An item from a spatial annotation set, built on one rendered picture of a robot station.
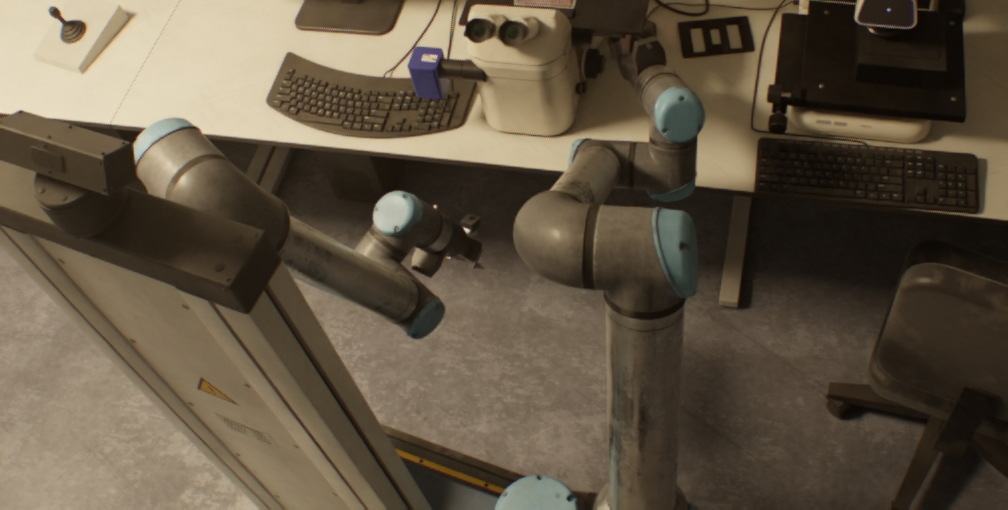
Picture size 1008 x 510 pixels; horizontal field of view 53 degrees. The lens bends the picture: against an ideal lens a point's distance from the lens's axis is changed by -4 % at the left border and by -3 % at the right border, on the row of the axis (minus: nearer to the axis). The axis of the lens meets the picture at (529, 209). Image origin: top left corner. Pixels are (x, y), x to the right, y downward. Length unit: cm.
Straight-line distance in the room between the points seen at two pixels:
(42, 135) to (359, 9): 172
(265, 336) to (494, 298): 198
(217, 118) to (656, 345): 136
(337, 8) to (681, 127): 105
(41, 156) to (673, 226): 79
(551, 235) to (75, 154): 70
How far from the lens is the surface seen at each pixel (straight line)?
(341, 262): 171
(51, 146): 91
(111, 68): 274
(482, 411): 273
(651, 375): 148
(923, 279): 180
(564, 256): 137
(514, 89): 211
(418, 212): 201
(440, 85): 214
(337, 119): 234
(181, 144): 158
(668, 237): 135
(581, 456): 265
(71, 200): 92
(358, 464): 120
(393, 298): 186
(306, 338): 100
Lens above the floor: 246
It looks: 54 degrees down
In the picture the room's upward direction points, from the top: 12 degrees counter-clockwise
